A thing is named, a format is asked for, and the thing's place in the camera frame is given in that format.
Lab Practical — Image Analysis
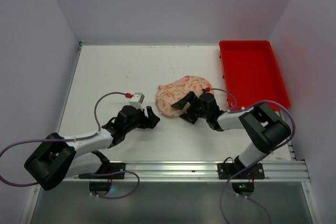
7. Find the floral pink laundry bag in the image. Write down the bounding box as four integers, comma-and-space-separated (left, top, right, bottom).
155, 76, 212, 118

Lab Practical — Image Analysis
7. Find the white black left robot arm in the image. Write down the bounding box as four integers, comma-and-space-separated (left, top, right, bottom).
24, 105, 160, 190

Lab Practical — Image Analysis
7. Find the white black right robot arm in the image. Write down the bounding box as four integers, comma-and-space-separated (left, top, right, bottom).
171, 91, 295, 172

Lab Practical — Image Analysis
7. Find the red plastic tray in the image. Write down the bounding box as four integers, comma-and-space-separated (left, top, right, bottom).
219, 40, 290, 111

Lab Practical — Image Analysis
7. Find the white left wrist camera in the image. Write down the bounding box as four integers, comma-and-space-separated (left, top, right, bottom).
129, 93, 145, 106

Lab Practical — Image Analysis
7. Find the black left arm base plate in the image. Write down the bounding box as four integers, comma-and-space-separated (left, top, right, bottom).
78, 162, 126, 179

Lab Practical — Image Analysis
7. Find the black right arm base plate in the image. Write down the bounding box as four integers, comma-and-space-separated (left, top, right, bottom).
217, 163, 266, 179

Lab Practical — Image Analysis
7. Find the aluminium mounting rail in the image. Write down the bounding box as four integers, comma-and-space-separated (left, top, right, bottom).
62, 159, 311, 182

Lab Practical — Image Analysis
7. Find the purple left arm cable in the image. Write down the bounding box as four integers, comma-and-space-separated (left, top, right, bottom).
0, 91, 140, 199

